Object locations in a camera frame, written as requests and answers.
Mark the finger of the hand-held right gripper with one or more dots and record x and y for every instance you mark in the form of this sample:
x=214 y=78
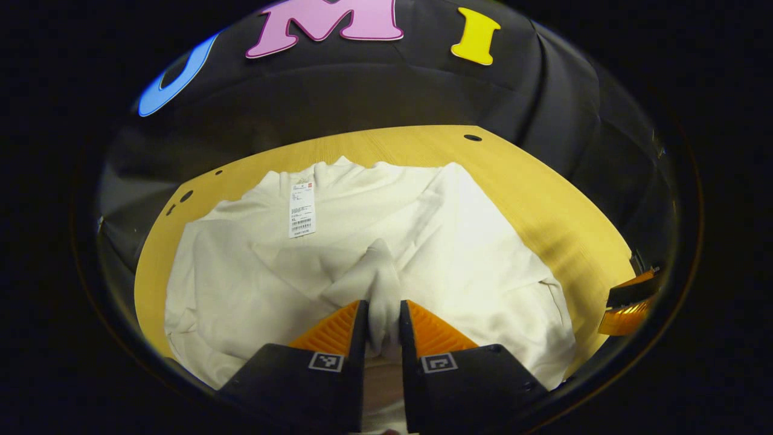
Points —
x=631 y=293
x=625 y=320

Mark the white garment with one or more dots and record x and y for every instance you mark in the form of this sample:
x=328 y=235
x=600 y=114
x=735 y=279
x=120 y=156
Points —
x=459 y=254

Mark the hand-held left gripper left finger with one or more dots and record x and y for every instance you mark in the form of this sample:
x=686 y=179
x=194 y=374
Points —
x=326 y=393

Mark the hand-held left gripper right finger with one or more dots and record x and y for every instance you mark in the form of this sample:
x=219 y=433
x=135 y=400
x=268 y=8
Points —
x=441 y=396

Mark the black backdrop cloth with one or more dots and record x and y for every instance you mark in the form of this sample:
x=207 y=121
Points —
x=423 y=90

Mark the white paper hang tag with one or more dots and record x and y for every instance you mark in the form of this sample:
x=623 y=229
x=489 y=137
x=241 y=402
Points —
x=302 y=211

